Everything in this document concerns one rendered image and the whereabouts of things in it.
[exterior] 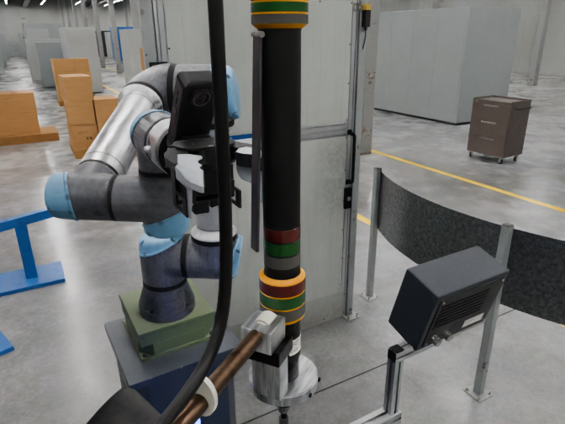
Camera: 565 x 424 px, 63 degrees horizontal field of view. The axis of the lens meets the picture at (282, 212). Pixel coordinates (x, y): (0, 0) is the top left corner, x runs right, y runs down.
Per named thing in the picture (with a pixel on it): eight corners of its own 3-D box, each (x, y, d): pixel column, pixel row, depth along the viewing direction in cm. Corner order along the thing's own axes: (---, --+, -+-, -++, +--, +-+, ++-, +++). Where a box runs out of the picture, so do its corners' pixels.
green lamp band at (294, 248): (291, 260, 40) (291, 247, 40) (256, 253, 41) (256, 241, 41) (306, 245, 43) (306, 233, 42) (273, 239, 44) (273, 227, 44)
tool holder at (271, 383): (293, 432, 41) (293, 341, 38) (225, 407, 44) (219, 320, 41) (327, 370, 49) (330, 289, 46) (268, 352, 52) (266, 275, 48)
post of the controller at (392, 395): (390, 416, 121) (396, 353, 114) (382, 408, 123) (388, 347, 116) (398, 411, 122) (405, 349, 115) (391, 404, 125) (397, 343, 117)
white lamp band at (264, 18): (293, 23, 33) (293, 12, 32) (240, 24, 34) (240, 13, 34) (316, 24, 36) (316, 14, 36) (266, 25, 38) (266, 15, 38)
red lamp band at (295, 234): (291, 246, 40) (291, 233, 39) (256, 240, 41) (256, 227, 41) (306, 232, 42) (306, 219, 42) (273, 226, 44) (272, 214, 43)
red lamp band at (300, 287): (293, 303, 41) (293, 290, 40) (250, 292, 43) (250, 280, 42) (312, 280, 45) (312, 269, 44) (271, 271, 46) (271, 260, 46)
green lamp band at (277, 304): (293, 315, 41) (293, 303, 41) (250, 304, 43) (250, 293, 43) (312, 292, 45) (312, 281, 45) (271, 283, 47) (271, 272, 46)
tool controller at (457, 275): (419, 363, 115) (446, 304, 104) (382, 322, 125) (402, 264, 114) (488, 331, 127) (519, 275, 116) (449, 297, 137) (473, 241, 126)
